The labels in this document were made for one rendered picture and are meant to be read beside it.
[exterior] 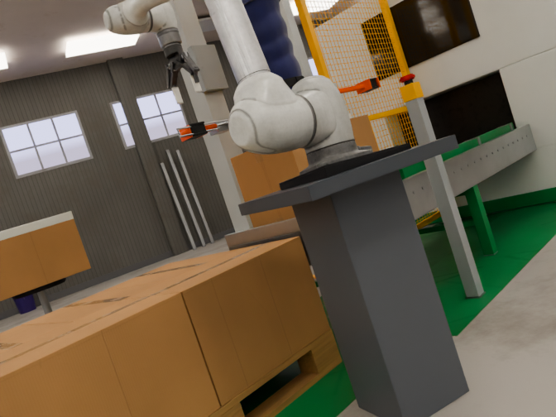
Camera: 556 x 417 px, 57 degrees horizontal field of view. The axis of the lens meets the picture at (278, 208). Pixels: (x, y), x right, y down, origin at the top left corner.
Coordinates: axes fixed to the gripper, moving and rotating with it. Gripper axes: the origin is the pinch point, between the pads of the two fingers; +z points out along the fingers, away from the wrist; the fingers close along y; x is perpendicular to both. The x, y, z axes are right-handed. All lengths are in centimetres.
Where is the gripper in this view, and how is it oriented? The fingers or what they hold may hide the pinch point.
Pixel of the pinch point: (188, 95)
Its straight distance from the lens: 214.7
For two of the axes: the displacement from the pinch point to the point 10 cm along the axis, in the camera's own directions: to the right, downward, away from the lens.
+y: -6.8, 1.8, 7.1
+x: -6.7, 2.6, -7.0
